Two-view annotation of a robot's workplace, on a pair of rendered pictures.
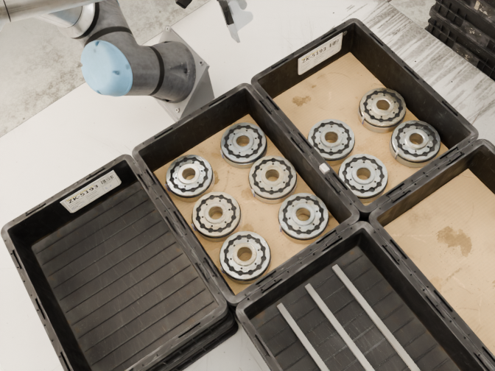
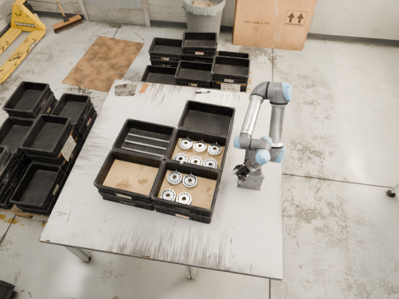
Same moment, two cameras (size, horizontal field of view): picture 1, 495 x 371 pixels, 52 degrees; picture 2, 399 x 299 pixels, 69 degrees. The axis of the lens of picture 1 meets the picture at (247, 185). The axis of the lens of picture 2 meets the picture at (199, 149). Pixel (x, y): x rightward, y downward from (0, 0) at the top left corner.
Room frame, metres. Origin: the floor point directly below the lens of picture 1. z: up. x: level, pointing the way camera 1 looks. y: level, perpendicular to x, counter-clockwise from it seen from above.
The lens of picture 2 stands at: (1.21, -0.93, 2.61)
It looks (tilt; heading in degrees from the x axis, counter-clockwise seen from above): 55 degrees down; 128
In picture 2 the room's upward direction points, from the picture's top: 1 degrees counter-clockwise
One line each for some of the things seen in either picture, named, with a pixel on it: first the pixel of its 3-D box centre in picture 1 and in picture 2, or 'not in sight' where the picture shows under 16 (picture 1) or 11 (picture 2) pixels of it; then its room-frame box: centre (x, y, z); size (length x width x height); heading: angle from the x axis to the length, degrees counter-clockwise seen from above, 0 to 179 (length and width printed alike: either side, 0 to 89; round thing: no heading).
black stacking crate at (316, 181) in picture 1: (242, 194); (198, 152); (0.46, 0.01, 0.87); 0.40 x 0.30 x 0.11; 24
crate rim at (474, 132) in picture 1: (358, 109); (186, 185); (0.58, -0.26, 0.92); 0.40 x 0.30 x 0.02; 24
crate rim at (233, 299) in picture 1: (240, 184); (198, 149); (0.46, 0.01, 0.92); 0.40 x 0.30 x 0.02; 24
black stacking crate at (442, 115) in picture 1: (356, 121); (187, 188); (0.58, -0.26, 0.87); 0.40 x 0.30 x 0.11; 24
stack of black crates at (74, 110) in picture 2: not in sight; (75, 118); (-1.07, -0.12, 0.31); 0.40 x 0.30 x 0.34; 119
